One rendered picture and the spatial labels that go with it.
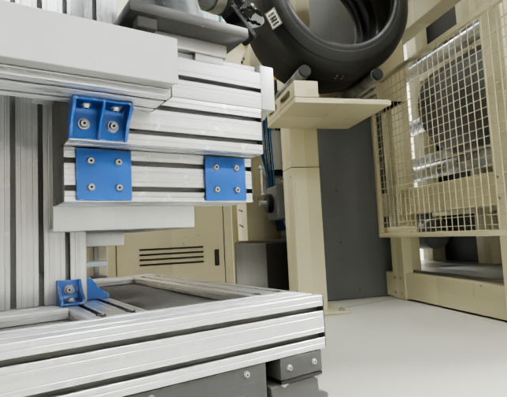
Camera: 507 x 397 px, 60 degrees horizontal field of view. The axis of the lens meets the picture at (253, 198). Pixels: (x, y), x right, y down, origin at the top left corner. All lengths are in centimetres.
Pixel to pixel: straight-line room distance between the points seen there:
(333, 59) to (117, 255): 119
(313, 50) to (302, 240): 77
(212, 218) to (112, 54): 144
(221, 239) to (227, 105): 124
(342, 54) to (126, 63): 109
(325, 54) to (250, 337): 113
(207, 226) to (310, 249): 48
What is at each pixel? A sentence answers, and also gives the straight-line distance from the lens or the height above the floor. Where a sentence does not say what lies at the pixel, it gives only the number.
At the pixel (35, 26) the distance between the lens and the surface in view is 64.
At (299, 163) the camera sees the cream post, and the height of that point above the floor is 64.
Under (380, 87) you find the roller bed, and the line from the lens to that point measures 207.
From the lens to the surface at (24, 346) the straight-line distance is 60.
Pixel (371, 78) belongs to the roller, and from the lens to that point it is 171.
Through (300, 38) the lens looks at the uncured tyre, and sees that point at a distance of 160.
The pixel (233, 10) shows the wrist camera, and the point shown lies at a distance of 135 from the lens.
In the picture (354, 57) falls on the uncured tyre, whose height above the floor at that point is 94.
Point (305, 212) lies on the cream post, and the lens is 188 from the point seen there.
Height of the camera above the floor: 34
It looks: 5 degrees up
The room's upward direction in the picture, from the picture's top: 3 degrees counter-clockwise
